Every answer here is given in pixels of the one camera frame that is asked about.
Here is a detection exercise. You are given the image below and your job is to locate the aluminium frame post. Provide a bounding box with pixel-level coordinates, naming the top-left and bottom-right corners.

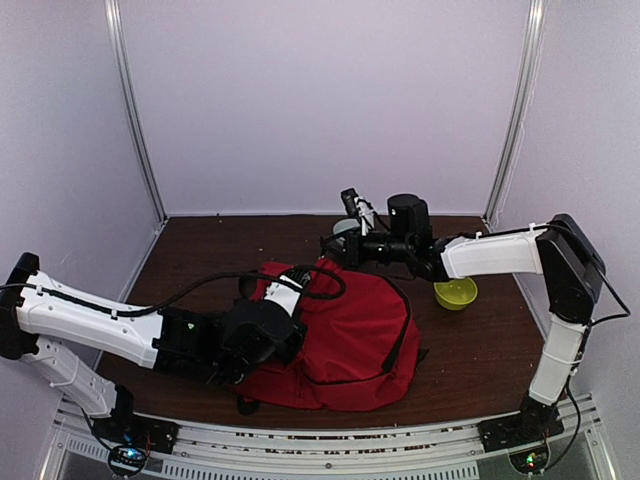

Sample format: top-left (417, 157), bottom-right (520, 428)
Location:
top-left (104, 0), bottom-right (168, 223)
top-left (484, 0), bottom-right (547, 229)

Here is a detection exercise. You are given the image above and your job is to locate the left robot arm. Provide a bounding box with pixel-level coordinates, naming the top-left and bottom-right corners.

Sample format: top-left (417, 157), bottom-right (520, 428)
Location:
top-left (1, 252), bottom-right (346, 444)

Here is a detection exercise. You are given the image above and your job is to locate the front aluminium rail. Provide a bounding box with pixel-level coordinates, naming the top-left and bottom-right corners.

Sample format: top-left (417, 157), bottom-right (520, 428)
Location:
top-left (39, 395), bottom-right (620, 479)

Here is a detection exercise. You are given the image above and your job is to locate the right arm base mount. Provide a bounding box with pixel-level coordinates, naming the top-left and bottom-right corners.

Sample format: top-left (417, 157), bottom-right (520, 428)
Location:
top-left (477, 413), bottom-right (564, 453)

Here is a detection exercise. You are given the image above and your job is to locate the light blue ceramic bowl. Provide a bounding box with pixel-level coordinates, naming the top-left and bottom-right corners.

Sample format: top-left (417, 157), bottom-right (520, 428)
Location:
top-left (333, 218), bottom-right (361, 240)

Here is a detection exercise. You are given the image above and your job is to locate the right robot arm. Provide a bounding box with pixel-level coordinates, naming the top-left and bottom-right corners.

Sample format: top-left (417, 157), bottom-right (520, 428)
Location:
top-left (320, 189), bottom-right (611, 442)

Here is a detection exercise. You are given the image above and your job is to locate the red backpack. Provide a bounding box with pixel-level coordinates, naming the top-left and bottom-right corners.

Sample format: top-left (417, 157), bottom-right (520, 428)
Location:
top-left (232, 258), bottom-right (426, 415)

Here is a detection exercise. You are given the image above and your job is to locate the right aluminium frame post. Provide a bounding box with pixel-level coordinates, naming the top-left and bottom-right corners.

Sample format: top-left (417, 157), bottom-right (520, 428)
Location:
top-left (484, 0), bottom-right (547, 229)

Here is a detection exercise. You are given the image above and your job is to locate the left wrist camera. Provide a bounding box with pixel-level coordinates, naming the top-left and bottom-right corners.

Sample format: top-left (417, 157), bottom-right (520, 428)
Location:
top-left (263, 267), bottom-right (312, 317)

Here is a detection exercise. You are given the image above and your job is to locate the lime green bowl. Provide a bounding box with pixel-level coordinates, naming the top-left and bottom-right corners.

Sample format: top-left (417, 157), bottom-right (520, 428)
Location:
top-left (433, 278), bottom-right (478, 311)

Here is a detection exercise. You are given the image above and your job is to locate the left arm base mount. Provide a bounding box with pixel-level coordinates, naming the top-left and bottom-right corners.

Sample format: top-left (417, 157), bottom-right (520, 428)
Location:
top-left (93, 414), bottom-right (179, 454)

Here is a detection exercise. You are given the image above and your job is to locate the left aluminium frame post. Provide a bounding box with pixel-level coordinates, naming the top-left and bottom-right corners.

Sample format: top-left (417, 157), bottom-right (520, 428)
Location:
top-left (104, 0), bottom-right (168, 223)

